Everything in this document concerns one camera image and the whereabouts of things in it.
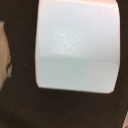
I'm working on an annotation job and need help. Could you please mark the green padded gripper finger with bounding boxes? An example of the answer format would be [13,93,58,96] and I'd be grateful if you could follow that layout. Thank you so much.
[0,21,12,88]

